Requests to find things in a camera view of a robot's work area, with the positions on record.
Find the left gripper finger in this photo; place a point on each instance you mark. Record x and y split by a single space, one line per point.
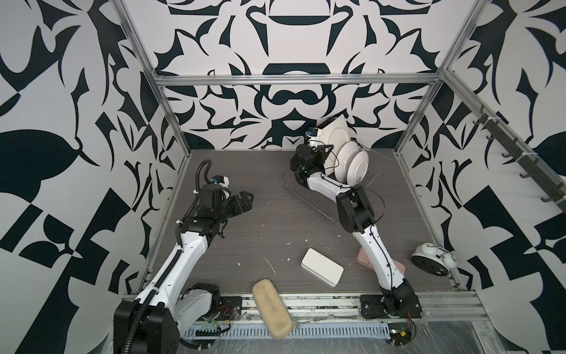
238 205
243 198

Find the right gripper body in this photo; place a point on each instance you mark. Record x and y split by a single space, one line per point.
320 158

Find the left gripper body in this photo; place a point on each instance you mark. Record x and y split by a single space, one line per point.
221 213

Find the white square plate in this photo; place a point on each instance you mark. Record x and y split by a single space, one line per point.
335 132

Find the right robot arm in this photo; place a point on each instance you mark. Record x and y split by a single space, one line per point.
356 215

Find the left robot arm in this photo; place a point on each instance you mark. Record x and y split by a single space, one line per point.
162 313

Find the white round plate back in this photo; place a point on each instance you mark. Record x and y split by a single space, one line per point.
346 154

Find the white round plate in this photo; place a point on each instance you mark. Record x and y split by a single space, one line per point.
358 168
346 154

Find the white round plate front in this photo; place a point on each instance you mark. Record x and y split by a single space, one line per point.
358 168

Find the white rectangular case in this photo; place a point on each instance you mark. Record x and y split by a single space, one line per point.
321 267

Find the beige oblong case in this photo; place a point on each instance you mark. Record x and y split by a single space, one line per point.
272 309

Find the white round timer device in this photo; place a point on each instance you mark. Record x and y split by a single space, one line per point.
434 260

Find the small circuit board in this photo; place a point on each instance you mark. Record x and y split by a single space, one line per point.
401 334

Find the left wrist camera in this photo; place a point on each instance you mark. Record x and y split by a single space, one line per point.
220 180

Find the wire dish rack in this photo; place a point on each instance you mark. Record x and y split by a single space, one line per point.
325 204

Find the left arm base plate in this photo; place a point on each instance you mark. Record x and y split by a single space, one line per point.
226 308

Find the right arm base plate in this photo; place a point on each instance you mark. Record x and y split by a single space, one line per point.
387 306

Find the wall hook rail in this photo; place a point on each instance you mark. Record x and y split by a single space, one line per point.
516 150

